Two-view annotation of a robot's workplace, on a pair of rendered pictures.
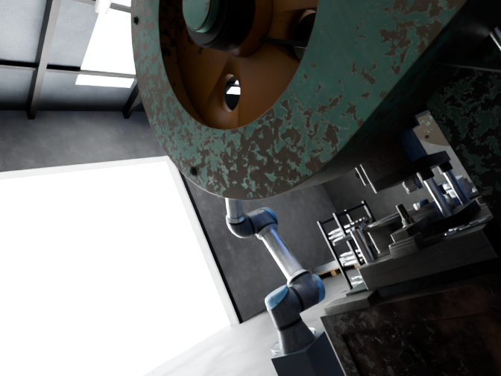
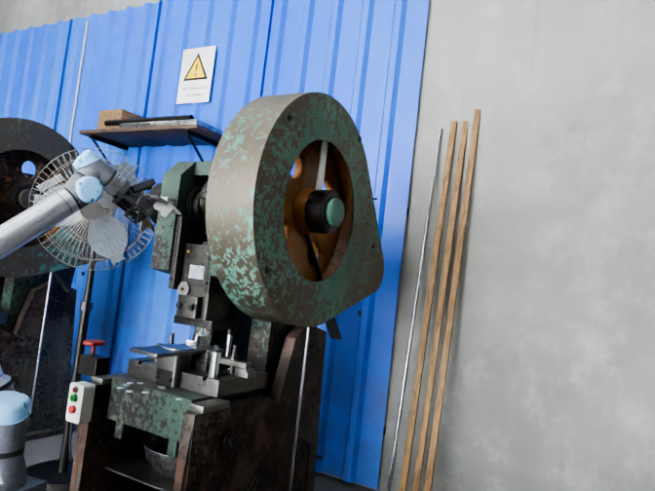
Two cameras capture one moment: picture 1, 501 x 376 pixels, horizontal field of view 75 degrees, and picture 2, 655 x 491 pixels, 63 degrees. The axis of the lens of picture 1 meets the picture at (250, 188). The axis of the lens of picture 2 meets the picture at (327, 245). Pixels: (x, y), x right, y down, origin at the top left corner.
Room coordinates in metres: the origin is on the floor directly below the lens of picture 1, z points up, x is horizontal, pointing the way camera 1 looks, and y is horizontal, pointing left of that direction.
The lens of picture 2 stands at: (1.10, 1.72, 1.09)
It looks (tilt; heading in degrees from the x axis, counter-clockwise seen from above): 4 degrees up; 254
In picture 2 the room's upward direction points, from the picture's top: 7 degrees clockwise
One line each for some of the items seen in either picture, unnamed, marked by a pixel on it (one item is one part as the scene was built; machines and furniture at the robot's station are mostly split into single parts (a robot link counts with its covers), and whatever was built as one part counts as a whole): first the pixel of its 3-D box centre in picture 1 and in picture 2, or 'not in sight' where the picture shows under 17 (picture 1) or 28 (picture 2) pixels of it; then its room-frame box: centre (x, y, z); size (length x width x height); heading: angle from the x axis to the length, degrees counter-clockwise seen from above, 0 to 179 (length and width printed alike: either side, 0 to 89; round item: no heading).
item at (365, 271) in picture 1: (446, 238); (198, 373); (0.93, -0.43, 0.68); 0.45 x 0.30 x 0.06; 135
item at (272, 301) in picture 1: (282, 304); (3, 420); (1.47, 0.08, 0.62); 0.13 x 0.12 x 0.14; 113
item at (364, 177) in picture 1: (369, 130); (203, 280); (0.96, -0.40, 1.04); 0.17 x 0.15 x 0.30; 45
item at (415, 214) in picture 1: (429, 210); (200, 352); (0.94, -0.42, 0.76); 0.15 x 0.09 x 0.05; 135
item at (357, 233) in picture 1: (363, 243); (214, 363); (0.90, -0.21, 0.75); 0.03 x 0.03 x 0.10; 45
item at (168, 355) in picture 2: (382, 243); (167, 365); (1.06, -0.30, 0.72); 0.25 x 0.14 x 0.14; 45
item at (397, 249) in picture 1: (408, 224); (235, 359); (0.81, -0.31, 0.76); 0.17 x 0.06 x 0.10; 135
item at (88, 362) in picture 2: not in sight; (92, 379); (1.32, -0.48, 0.62); 0.10 x 0.06 x 0.20; 135
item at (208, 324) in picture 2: (413, 175); (205, 324); (0.93, -0.43, 0.86); 0.20 x 0.16 x 0.05; 135
